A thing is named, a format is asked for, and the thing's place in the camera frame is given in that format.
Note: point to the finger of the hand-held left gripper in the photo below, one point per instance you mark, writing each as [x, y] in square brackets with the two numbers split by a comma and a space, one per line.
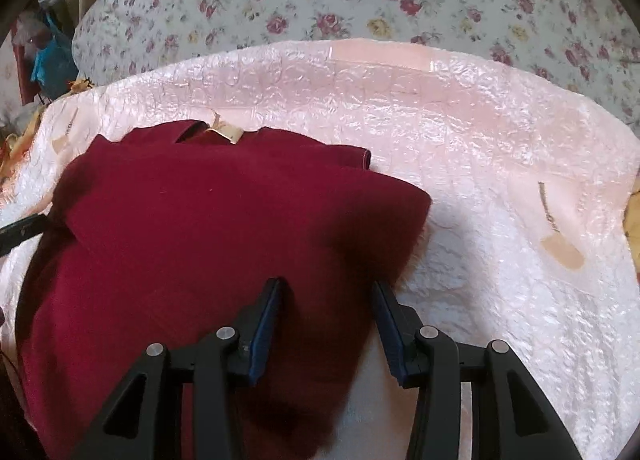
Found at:
[20, 236]

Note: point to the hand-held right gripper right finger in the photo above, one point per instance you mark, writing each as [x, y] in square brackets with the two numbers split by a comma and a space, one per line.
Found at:
[392, 335]

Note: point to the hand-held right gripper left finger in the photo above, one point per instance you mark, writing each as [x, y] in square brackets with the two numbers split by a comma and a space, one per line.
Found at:
[266, 330]

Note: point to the dark red sweater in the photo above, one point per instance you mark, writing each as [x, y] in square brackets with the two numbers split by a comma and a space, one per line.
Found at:
[200, 220]

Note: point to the yellow orange cloth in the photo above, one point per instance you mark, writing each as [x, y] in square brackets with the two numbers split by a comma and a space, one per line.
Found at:
[15, 142]

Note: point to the blue plastic bag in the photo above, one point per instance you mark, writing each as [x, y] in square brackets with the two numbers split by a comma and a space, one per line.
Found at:
[47, 59]

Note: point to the pink embossed satin blanket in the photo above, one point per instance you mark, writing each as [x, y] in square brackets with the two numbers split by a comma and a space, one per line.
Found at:
[500, 164]

